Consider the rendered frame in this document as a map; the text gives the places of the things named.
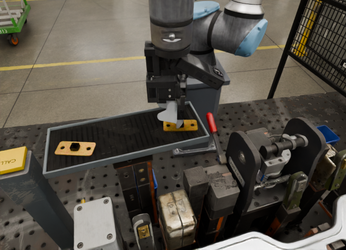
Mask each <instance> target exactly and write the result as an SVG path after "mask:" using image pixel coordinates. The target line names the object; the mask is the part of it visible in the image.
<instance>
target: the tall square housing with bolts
mask: <svg viewBox="0 0 346 250"><path fill-rule="evenodd" d="M74 250H129V248H128V246H127V242H126V241H124V240H123V237H122V231H121V227H120V220H119V219H118V216H117V214H116V211H115V208H114V205H113V202H112V199H111V198H110V197H106V198H102V199H98V200H94V201H90V202H86V203H82V204H78V205H77V206H75V208H74Z"/></svg>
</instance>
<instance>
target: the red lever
mask: <svg viewBox="0 0 346 250"><path fill-rule="evenodd" d="M206 120H207V123H208V126H209V130H210V133H211V134H212V136H213V139H214V142H215V146H216V149H217V153H218V155H217V160H218V163H219V165H222V164H226V163H227V158H226V156H225V154H224V153H222V149H221V146H220V143H219V139H218V135H217V132H218V131H217V128H216V124H215V120H214V117H213V114H212V113H210V112H209V113H207V114H206Z"/></svg>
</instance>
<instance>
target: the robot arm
mask: <svg viewBox="0 0 346 250"><path fill-rule="evenodd" d="M194 1H196V0H149V14H150V31H151V41H145V47H144V55H145V57H146V68H147V74H146V88H147V99H148V103H157V104H158V106H159V107H161V108H165V109H166V110H165V111H163V112H160V113H158V119H159V120H161V121H167V122H172V123H175V124H176V129H178V128H179V127H180V126H181V125H182V124H183V120H184V112H185V98H187V78H191V79H197V80H199V81H201V82H203V83H205V84H206V85H208V86H210V87H212V88H214V89H216V90H219V89H220V88H221V87H222V86H223V85H224V83H225V79H224V77H223V73H222V72H221V71H220V70H219V69H217V68H216V66H217V63H216V58H215V54H214V49H217V50H221V51H224V52H228V53H231V54H234V55H235V56H242V57H249V56H251V55H252V54H253V53H254V52H255V50H256V49H257V47H258V46H259V44H260V42H261V40H262V38H263V36H264V34H265V31H266V29H267V25H268V21H267V20H266V19H263V17H264V14H265V11H264V9H263V7H262V1H263V0H231V1H230V2H229V3H228V4H226V5H225V7H224V11H222V10H219V9H220V6H219V4H218V3H217V2H214V1H200V2H194Z"/></svg>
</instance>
